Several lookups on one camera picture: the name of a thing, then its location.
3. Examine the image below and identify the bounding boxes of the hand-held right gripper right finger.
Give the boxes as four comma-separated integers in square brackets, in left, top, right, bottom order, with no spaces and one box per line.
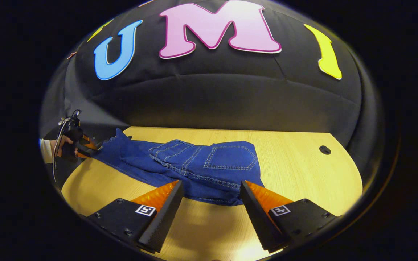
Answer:
[240,180,338,253]

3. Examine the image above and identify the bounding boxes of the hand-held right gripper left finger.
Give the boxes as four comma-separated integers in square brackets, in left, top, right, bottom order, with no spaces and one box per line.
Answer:
[86,179,184,253]

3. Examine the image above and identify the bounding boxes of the blue denim jeans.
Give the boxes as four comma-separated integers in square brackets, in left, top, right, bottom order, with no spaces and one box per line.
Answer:
[92,128,266,206]

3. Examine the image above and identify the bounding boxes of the black backdrop cloth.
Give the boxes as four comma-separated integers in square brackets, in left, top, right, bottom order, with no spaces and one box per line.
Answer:
[39,0,384,182]

